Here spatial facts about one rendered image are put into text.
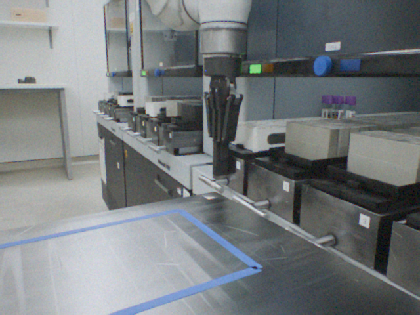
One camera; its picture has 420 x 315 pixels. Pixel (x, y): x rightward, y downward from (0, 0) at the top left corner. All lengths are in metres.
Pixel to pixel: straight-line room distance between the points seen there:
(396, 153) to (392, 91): 0.65
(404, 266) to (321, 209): 0.13
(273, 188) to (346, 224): 0.16
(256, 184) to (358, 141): 0.19
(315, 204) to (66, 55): 3.79
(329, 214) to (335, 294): 0.26
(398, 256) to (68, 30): 3.96
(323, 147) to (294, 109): 0.32
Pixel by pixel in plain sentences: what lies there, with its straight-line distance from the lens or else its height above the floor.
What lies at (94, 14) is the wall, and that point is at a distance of 4.23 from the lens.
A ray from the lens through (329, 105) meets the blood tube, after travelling 0.91.
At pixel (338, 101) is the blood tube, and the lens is 0.89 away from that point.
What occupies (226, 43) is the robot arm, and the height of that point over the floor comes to 1.02.
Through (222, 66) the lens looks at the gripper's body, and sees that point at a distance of 0.68.
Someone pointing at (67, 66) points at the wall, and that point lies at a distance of 4.15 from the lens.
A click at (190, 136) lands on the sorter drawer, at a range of 1.06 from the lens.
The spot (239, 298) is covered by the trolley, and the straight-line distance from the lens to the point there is 0.25.
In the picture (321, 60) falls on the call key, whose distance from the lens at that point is 0.58.
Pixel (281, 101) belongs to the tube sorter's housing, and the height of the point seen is 0.90.
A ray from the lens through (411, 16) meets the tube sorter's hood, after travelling 0.52.
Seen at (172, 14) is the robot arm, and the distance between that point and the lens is 0.80.
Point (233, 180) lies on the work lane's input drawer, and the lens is 0.72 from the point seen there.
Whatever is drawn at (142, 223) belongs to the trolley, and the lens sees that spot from 0.36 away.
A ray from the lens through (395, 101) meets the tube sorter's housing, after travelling 1.18.
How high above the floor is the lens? 0.96
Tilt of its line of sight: 13 degrees down
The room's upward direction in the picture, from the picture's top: straight up
